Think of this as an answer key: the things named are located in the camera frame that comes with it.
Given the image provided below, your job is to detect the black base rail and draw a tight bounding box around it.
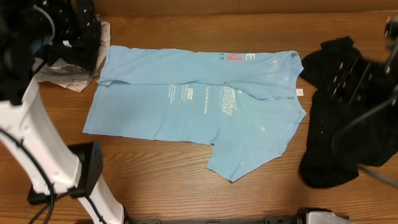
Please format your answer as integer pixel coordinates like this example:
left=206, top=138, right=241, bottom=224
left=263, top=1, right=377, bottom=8
left=74, top=215, right=351, bottom=224

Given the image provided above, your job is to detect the light blue printed t-shirt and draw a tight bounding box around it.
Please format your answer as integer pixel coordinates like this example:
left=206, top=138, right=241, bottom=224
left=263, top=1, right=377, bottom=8
left=83, top=45, right=305, bottom=182

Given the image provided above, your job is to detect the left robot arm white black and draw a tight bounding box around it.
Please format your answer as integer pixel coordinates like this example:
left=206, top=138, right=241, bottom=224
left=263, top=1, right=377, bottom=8
left=1, top=1, right=131, bottom=223

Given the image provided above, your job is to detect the black garment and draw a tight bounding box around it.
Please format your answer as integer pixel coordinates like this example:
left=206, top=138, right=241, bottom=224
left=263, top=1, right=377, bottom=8
left=298, top=35, right=398, bottom=189

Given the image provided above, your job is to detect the folded grey garment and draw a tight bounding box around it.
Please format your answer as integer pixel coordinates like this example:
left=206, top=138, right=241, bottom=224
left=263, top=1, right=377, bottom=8
left=32, top=58, right=98, bottom=83

